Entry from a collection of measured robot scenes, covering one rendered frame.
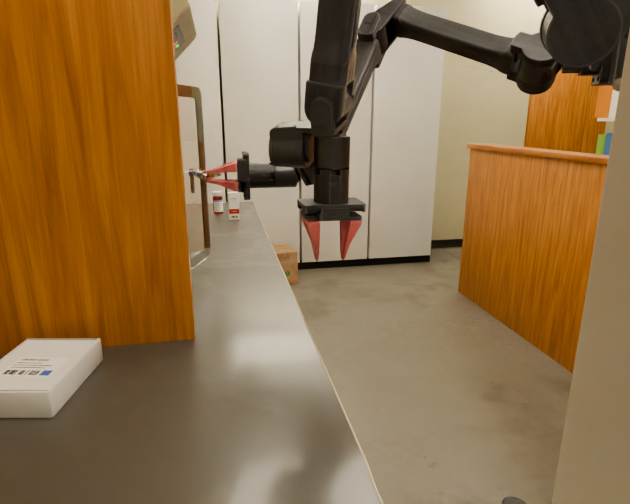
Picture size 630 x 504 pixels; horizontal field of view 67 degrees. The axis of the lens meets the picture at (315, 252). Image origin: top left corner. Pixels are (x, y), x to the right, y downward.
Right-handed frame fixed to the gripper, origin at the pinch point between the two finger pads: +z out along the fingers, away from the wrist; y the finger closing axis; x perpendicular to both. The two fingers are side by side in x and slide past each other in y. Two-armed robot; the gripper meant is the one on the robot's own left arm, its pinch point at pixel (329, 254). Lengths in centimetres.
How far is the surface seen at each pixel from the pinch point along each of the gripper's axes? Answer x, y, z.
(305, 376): 11.0, 6.1, 16.1
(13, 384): 11.7, 46.1, 12.6
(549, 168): -161, -163, 4
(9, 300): -6, 52, 7
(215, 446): 24.8, 19.8, 16.1
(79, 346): 1.6, 40.4, 12.6
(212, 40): -325, 16, -76
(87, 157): -6.0, 37.8, -15.9
